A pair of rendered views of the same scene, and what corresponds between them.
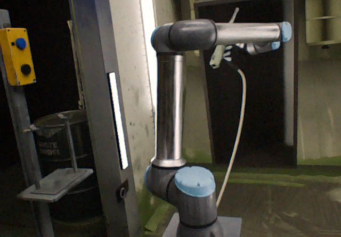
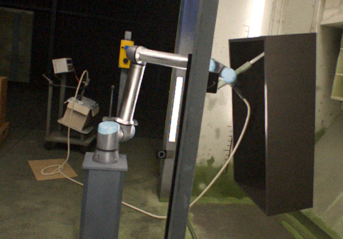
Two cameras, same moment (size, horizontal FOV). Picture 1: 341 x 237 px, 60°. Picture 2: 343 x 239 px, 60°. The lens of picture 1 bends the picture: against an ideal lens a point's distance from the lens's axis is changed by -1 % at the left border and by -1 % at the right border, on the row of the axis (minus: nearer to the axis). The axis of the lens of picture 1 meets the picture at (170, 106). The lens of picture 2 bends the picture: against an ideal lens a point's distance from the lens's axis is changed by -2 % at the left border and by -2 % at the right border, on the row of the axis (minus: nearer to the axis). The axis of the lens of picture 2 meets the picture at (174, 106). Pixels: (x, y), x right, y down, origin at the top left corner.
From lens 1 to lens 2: 2.15 m
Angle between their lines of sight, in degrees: 58
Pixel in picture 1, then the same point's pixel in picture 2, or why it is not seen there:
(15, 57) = (121, 54)
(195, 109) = (318, 153)
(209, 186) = (103, 129)
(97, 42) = not seen: hidden behind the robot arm
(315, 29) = not seen: outside the picture
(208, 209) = (100, 141)
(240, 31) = (156, 56)
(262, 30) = (178, 60)
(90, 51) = not seen: hidden behind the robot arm
